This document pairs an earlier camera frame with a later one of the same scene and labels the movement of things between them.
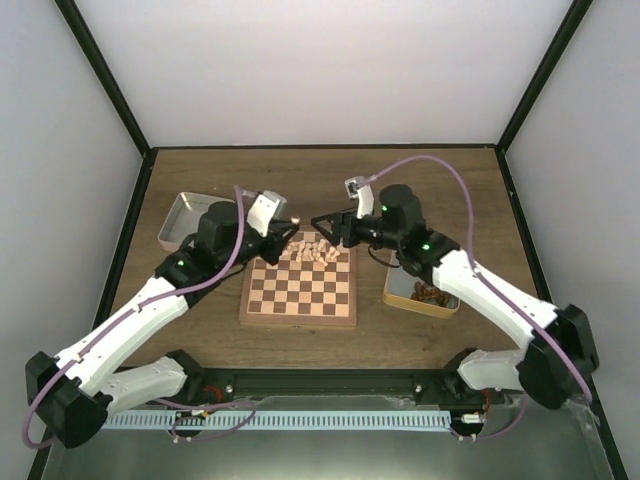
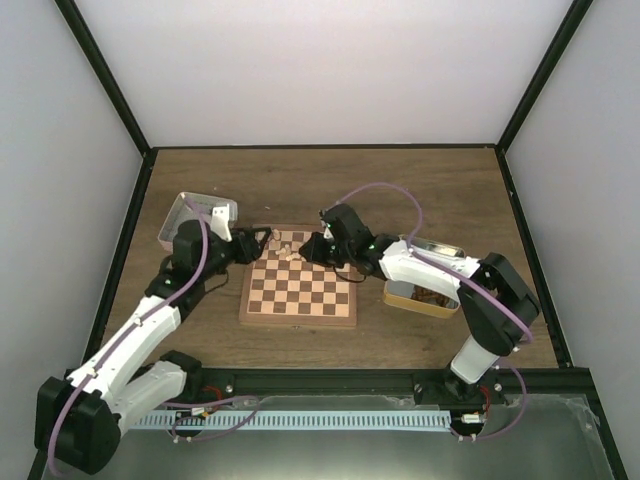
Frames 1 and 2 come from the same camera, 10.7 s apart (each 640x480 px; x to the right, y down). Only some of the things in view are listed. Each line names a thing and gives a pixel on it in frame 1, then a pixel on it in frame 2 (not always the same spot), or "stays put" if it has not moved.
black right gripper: [337, 221] → [312, 251]
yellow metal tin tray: [398, 291] stays put
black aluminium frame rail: [417, 383] stays put
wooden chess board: [311, 284] stays put
